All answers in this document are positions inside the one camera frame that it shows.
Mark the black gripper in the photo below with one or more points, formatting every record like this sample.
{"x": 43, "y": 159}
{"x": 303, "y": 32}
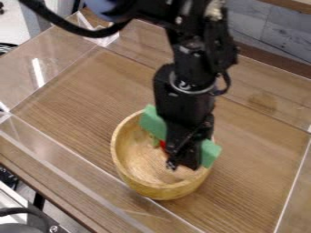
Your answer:
{"x": 185, "y": 110}

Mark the brown wooden bowl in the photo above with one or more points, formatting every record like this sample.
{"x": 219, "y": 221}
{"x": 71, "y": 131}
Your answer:
{"x": 140, "y": 164}

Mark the red plush ball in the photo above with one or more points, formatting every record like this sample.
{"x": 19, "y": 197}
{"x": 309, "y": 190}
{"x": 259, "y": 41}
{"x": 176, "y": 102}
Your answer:
{"x": 161, "y": 144}

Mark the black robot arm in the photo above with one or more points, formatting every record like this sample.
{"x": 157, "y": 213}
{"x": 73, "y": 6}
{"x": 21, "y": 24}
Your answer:
{"x": 196, "y": 28}

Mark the grey table leg post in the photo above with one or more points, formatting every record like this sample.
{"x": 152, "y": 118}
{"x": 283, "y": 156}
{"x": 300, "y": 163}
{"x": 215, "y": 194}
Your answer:
{"x": 35, "y": 22}

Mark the small light green stick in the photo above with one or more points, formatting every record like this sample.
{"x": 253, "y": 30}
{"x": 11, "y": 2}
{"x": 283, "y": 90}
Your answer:
{"x": 155, "y": 142}

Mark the green rectangular block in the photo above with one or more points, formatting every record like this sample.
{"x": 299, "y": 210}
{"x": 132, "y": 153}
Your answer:
{"x": 152, "y": 123}

